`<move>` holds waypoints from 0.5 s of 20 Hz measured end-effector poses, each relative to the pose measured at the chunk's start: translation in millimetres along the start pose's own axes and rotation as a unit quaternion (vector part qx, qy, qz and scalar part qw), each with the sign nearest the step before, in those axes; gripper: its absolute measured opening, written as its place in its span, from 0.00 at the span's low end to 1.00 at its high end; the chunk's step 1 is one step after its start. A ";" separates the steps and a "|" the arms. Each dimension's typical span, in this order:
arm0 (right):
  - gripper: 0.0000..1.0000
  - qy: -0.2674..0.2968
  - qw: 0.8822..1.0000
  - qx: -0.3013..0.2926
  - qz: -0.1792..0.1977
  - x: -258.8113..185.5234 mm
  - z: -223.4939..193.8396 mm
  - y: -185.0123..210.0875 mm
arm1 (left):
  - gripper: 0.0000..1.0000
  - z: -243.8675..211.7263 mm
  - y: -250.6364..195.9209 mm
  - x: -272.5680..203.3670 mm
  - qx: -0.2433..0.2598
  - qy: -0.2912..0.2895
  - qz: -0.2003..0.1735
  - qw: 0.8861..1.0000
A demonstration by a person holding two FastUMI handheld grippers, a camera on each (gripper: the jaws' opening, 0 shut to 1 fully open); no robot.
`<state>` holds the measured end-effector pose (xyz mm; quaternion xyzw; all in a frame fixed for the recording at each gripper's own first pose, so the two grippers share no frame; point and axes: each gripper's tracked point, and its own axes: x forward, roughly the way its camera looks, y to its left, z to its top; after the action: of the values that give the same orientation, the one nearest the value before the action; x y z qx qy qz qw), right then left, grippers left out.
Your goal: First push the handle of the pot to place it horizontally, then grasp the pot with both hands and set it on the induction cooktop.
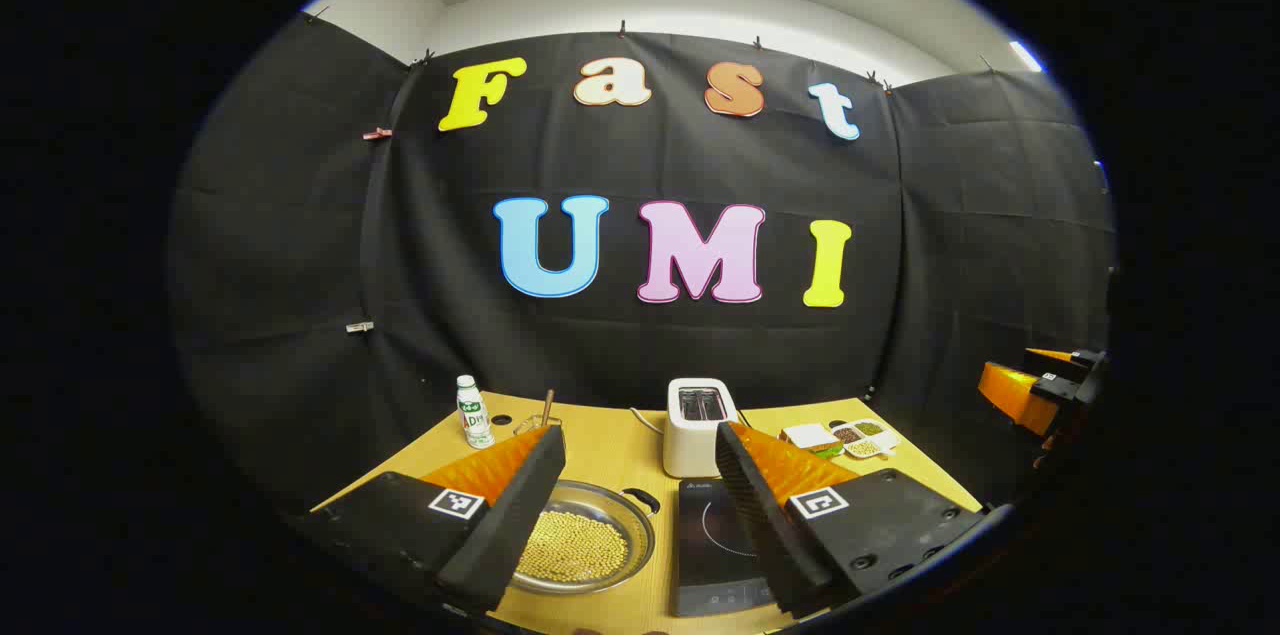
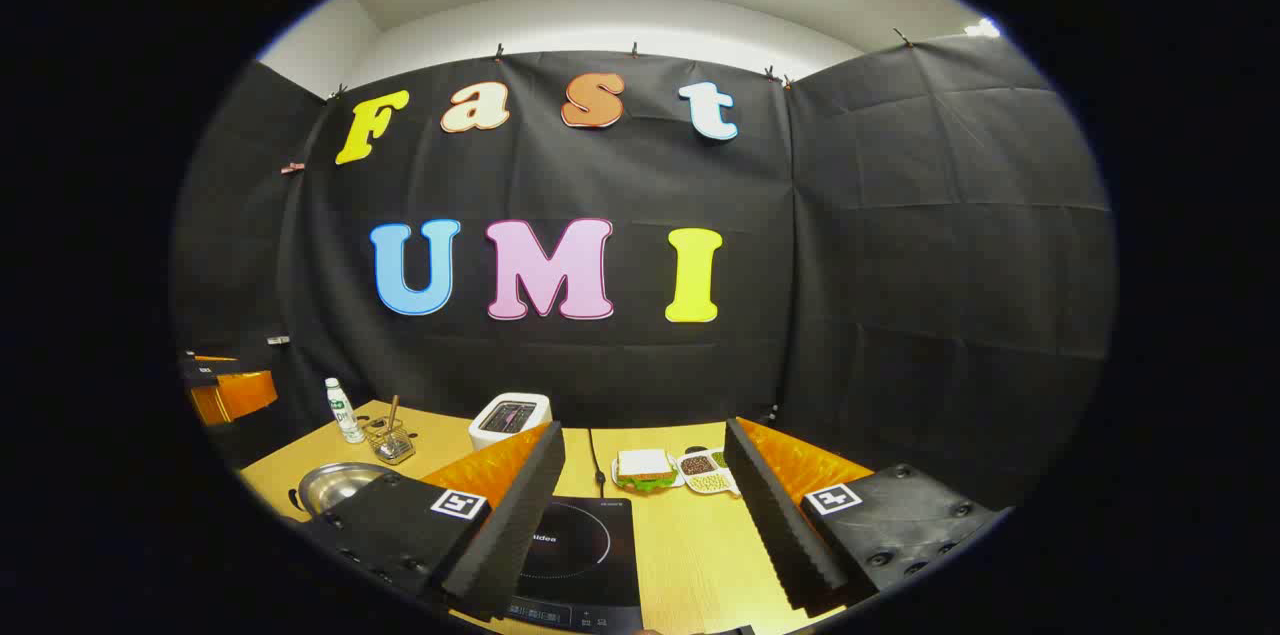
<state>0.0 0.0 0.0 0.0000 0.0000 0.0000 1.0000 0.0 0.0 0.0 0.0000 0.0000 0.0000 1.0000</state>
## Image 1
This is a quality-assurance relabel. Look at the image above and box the white divided dish of grains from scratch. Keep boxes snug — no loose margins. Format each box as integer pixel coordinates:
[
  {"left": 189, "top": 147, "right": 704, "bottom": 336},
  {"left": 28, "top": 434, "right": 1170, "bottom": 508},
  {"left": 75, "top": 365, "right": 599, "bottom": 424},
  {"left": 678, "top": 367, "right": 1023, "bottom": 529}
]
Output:
[{"left": 830, "top": 418, "right": 901, "bottom": 461}]

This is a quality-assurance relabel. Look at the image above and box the black induction cooktop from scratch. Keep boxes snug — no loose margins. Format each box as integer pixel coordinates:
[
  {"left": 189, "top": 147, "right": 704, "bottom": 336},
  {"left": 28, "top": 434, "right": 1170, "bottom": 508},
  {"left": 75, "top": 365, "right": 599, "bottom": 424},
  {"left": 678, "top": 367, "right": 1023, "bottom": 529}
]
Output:
[{"left": 668, "top": 477, "right": 801, "bottom": 618}]

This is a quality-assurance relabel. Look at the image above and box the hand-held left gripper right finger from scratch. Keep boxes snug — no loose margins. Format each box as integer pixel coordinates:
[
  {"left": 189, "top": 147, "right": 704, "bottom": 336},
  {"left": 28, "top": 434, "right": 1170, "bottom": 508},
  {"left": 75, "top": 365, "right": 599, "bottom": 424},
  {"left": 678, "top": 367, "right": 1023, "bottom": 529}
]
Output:
[{"left": 714, "top": 420, "right": 1011, "bottom": 621}]

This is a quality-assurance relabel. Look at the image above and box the pile of soybeans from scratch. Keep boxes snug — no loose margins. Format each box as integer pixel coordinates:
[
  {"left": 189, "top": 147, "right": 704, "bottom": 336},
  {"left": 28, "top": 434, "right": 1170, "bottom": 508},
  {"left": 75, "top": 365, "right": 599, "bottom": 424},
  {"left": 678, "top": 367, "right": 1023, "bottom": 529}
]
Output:
[{"left": 515, "top": 510, "right": 631, "bottom": 586}]

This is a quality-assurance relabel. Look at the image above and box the white drink bottle green label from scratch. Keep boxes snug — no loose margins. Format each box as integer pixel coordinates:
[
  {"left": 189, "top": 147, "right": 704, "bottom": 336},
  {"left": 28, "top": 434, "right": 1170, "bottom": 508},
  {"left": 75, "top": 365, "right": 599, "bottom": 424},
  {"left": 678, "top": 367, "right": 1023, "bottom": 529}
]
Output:
[{"left": 456, "top": 374, "right": 496, "bottom": 450}]

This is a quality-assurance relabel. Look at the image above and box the black backdrop cloth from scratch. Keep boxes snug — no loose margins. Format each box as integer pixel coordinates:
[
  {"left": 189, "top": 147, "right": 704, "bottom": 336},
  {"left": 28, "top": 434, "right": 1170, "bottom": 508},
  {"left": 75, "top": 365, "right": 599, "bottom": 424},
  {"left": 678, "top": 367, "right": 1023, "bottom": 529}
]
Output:
[{"left": 168, "top": 13, "right": 1116, "bottom": 516}]

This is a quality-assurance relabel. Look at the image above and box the steel pot with black handles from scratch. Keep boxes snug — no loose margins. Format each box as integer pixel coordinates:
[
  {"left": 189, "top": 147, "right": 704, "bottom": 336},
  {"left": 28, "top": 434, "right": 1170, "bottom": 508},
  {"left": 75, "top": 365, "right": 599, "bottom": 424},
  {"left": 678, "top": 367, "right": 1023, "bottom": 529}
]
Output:
[{"left": 510, "top": 480, "right": 662, "bottom": 598}]

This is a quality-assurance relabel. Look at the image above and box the white toaster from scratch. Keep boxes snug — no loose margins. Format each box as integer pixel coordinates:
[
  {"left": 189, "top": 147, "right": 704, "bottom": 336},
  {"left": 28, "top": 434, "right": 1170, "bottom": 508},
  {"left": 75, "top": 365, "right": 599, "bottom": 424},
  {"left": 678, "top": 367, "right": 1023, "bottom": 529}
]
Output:
[{"left": 662, "top": 377, "right": 742, "bottom": 479}]

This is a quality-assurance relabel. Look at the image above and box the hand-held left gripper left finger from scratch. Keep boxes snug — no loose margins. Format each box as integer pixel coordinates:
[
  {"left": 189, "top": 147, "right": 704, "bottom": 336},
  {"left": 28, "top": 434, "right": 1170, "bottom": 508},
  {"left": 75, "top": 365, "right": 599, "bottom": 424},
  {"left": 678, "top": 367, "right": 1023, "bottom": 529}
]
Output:
[{"left": 300, "top": 423, "right": 567, "bottom": 614}]

